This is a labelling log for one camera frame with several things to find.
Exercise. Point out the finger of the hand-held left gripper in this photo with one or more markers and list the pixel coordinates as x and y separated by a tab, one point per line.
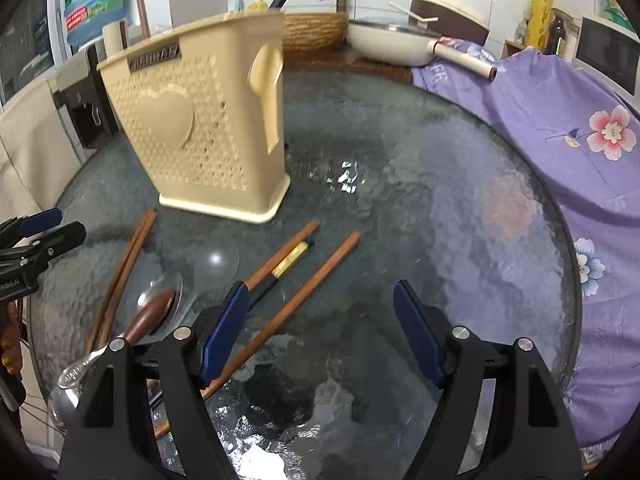
55	242
45	220

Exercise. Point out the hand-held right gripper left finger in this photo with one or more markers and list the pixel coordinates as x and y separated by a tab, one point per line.
225	330

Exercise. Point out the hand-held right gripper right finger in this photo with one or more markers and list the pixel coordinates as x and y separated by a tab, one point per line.
417	330

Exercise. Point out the dark brown wooden spoon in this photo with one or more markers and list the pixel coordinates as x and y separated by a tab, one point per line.
152	312

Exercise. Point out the black chopstick with gold band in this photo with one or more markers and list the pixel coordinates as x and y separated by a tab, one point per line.
292	260

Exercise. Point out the beige plastic utensil holder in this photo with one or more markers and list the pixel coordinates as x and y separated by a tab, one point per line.
200	125

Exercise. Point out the beige cloth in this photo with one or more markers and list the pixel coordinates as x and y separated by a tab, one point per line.
25	160

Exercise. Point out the white water dispenser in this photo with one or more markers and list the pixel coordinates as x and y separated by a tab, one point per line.
80	105

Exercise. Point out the sliding glass window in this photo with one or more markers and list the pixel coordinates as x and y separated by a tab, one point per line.
25	45

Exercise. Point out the white paper towel roll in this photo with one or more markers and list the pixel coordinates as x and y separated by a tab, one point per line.
115	37

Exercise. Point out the blue water jug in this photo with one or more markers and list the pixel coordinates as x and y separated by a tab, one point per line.
95	0

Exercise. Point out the purple floral cloth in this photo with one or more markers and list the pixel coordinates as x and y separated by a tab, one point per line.
550	125

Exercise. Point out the white frying pan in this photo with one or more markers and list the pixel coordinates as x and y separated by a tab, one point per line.
385	50

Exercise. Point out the wooden counter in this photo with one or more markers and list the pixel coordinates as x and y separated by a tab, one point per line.
320	62

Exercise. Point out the small wooden box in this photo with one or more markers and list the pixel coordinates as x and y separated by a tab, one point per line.
515	49

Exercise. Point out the yellow soap bottle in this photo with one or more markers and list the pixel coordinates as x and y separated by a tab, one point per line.
257	2

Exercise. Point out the woven basket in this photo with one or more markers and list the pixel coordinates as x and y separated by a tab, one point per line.
315	30

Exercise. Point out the white and brown rice cooker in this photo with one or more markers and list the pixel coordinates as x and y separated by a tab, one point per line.
450	15

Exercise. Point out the white rice paddle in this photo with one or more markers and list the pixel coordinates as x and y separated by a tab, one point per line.
412	12

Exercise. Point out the brown glass bottle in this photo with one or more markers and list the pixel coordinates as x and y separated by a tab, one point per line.
557	32

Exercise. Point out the white microwave oven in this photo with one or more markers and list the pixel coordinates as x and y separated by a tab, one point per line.
607	55

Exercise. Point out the yellow box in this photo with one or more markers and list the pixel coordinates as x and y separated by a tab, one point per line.
542	15

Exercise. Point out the green containers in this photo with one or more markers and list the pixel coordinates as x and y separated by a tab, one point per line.
616	10

